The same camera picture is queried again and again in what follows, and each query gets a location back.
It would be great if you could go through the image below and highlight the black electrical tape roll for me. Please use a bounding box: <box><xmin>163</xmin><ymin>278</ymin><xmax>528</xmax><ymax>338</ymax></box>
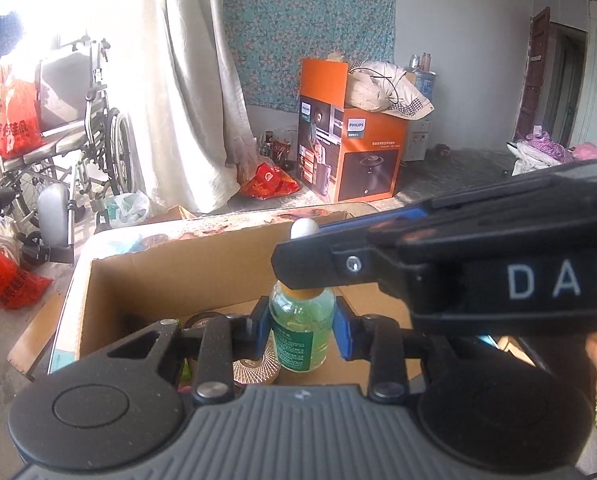
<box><xmin>184</xmin><ymin>311</ymin><xmax>225</xmax><ymax>330</ymax></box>

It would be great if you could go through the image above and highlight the gold lid black jar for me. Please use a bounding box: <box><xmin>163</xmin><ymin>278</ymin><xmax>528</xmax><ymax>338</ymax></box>
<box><xmin>232</xmin><ymin>334</ymin><xmax>281</xmax><ymax>388</ymax></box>

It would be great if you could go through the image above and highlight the green dropper bottle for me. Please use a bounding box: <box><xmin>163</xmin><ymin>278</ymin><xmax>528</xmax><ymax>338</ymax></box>
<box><xmin>268</xmin><ymin>216</ymin><xmax>338</xmax><ymax>374</ymax></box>

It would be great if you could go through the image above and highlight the green glue stick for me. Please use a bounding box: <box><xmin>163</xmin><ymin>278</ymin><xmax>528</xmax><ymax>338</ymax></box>
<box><xmin>178</xmin><ymin>360</ymin><xmax>192</xmax><ymax>388</ymax></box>

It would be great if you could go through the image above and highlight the orange Philips box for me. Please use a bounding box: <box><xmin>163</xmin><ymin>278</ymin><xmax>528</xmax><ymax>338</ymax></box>
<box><xmin>296</xmin><ymin>58</ymin><xmax>408</xmax><ymax>203</ymax></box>

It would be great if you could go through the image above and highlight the white quilted basket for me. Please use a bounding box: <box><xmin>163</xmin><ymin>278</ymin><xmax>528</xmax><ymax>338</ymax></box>
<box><xmin>507</xmin><ymin>131</ymin><xmax>574</xmax><ymax>176</ymax></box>

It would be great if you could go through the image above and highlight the open cardboard box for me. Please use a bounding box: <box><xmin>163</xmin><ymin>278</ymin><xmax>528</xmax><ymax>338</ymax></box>
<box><xmin>77</xmin><ymin>211</ymin><xmax>425</xmax><ymax>391</ymax></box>

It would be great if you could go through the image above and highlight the red snack bag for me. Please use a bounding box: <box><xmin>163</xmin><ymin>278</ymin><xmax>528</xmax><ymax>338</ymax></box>
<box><xmin>239</xmin><ymin>162</ymin><xmax>301</xmax><ymax>200</ymax></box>

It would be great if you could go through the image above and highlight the white cap on box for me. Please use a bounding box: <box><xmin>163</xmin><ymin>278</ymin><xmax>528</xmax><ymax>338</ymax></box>
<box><xmin>345</xmin><ymin>62</ymin><xmax>434</xmax><ymax>120</ymax></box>

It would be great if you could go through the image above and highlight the small wooden stool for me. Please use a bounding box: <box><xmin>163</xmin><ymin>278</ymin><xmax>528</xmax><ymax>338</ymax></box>
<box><xmin>8</xmin><ymin>292</ymin><xmax>64</xmax><ymax>382</ymax></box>

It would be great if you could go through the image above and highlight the white curtain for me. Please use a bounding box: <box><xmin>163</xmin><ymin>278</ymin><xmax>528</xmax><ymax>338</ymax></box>
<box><xmin>128</xmin><ymin>0</ymin><xmax>255</xmax><ymax>214</ymax></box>

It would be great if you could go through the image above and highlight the red bag on floor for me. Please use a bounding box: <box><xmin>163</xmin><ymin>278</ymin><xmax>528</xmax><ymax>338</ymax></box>
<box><xmin>0</xmin><ymin>249</ymin><xmax>53</xmax><ymax>310</ymax></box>

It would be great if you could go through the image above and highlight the wheelchair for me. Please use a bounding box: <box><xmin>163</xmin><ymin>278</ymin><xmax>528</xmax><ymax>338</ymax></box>
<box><xmin>0</xmin><ymin>36</ymin><xmax>134</xmax><ymax>266</ymax></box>

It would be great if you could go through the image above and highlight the red plastic bag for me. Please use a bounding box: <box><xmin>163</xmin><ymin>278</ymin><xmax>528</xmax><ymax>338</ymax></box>
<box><xmin>0</xmin><ymin>79</ymin><xmax>44</xmax><ymax>159</ymax></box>

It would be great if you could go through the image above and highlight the teal patterned wall cloth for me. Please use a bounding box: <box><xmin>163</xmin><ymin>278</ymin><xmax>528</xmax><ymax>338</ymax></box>
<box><xmin>224</xmin><ymin>0</ymin><xmax>396</xmax><ymax>113</ymax></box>

